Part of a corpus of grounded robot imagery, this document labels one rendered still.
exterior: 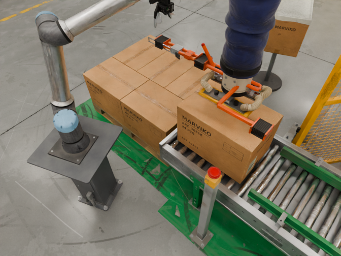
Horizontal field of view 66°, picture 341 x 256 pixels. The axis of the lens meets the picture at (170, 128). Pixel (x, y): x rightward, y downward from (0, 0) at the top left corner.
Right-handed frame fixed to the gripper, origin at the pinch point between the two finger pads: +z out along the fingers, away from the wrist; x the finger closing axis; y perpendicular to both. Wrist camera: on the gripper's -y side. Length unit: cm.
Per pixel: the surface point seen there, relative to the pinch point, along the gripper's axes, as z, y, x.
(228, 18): -23, 52, -8
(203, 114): 44, 46, -11
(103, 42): 139, -213, 80
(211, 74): 18.8, 42.5, -1.5
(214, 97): 25, 53, -11
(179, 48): 12.9, 13.9, 0.8
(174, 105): 85, -1, 11
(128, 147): 139, -33, -27
